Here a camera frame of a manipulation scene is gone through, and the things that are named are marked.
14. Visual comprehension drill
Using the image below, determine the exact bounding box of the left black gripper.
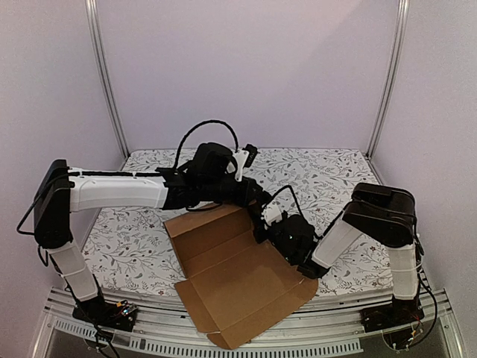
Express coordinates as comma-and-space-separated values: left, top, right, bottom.
200, 177, 262, 209

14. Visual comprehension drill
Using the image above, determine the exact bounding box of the brown cardboard box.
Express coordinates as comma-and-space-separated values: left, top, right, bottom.
164, 205, 318, 350

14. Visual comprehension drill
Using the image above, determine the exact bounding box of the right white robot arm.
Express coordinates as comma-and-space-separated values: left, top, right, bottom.
248, 183, 423, 325

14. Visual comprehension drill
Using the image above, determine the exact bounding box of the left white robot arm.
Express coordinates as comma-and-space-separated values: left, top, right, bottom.
24, 159, 271, 324

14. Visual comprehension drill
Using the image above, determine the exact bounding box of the floral patterned table mat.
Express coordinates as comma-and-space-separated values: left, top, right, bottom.
81, 148, 393, 298

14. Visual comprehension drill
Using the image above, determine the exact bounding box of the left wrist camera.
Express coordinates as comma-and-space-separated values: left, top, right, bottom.
188, 142, 233, 181

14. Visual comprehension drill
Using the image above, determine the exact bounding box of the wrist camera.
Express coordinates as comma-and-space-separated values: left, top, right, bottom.
274, 214, 315, 266
188, 142, 233, 181

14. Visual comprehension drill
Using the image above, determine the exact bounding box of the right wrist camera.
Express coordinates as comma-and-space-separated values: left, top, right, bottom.
274, 214, 315, 266

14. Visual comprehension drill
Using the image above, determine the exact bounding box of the left black camera cable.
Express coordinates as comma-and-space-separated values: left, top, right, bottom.
174, 119, 241, 169

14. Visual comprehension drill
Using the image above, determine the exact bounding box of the black camera cable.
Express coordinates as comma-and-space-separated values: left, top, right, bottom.
270, 185, 321, 239
174, 119, 241, 169

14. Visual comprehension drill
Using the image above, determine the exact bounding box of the right black camera cable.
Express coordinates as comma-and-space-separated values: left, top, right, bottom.
270, 185, 321, 239

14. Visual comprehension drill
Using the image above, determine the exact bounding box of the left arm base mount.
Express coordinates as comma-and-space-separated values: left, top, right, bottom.
72, 296, 138, 332

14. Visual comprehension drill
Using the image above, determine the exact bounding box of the front aluminium rail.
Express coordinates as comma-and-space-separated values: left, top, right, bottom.
31, 289, 466, 357

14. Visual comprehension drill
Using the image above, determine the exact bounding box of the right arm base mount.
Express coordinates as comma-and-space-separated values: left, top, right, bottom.
360, 297, 425, 333

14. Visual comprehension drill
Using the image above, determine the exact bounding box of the left aluminium frame post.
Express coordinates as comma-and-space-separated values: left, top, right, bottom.
85, 0, 130, 159

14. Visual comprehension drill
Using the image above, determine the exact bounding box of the aluminium frame post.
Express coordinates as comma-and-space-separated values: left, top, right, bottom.
85, 0, 130, 159
365, 0, 410, 162

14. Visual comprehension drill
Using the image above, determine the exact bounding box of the right aluminium frame post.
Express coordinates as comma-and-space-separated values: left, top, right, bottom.
365, 0, 410, 162

